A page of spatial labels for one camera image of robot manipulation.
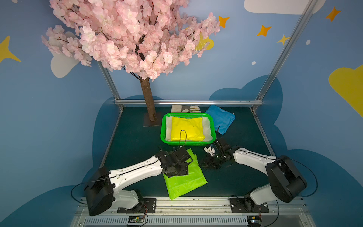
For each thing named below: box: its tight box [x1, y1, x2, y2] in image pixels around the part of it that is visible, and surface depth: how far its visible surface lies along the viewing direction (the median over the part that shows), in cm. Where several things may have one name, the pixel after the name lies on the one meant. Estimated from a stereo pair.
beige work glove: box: [170, 104, 202, 114], surface depth 122 cm
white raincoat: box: [164, 115, 214, 142], surface depth 101 cm
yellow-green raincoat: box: [170, 116, 206, 141], surface depth 100 cm
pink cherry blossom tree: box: [41, 0, 220, 123], surface depth 54 cm
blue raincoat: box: [204, 104, 236, 135], surface depth 114 cm
